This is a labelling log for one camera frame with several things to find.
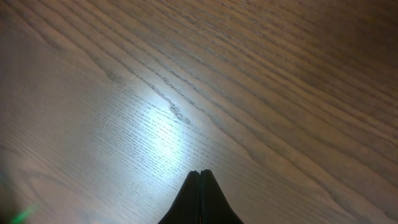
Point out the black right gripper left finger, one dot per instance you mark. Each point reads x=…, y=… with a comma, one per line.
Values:
x=185, y=209

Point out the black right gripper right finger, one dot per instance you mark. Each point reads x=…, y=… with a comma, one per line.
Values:
x=214, y=206

